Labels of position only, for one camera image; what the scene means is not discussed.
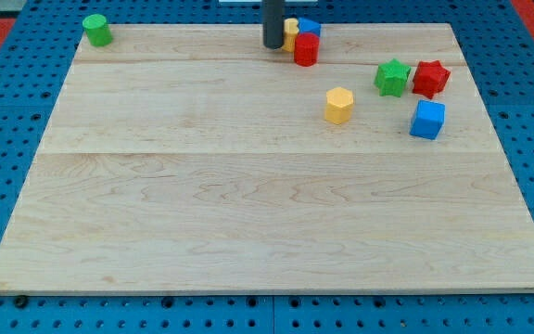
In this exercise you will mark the yellow hexagon block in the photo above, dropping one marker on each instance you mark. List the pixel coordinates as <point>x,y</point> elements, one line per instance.
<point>339,105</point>

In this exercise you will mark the red cylinder block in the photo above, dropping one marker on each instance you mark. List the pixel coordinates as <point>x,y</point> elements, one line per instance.
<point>306,49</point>

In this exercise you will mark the yellow heart block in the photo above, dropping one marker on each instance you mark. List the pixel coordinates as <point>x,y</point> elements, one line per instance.
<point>291,31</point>

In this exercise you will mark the light wooden board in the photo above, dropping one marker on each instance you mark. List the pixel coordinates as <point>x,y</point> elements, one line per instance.
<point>190,160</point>

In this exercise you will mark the red star block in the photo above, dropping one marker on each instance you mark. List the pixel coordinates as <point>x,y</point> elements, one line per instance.
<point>430,78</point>

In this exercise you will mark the green star block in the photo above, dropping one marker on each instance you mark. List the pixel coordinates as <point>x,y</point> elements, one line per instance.
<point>391,78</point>

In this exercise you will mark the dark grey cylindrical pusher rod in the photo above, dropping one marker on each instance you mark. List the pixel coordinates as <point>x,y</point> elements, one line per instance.
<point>273,23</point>

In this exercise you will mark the blue triangle block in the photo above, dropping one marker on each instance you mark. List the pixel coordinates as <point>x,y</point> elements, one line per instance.
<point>309,25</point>

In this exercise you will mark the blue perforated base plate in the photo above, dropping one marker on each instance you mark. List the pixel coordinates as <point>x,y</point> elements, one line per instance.
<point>35,58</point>

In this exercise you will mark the blue cube block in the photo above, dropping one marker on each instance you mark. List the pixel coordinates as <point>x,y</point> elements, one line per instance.
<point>428,119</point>

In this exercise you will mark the green cylinder block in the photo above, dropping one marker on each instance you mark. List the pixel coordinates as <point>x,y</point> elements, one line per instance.
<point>97,30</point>

